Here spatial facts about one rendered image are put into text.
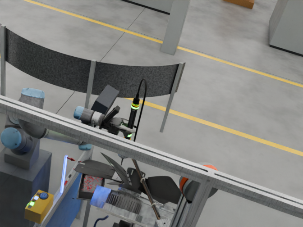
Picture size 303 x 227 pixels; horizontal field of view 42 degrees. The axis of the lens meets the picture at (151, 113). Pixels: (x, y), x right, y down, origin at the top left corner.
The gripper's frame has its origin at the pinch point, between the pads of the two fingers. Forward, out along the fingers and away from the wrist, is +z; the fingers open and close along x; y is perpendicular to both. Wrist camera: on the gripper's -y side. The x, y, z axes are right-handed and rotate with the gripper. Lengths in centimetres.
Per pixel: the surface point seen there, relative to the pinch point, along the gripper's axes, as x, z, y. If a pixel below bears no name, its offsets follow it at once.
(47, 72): -158, -129, 88
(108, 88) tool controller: -78, -40, 32
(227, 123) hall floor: -281, 76, 158
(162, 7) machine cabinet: -598, -98, 145
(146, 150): 71, 17, -48
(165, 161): 74, 24, -48
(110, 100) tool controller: -66, -33, 33
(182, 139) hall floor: -213, 26, 157
